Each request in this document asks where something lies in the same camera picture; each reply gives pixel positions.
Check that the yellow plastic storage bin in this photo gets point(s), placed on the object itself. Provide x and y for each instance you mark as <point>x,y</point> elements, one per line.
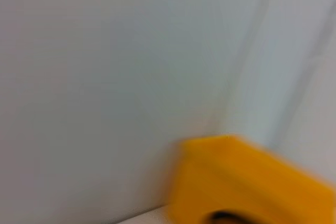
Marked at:
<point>249,176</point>

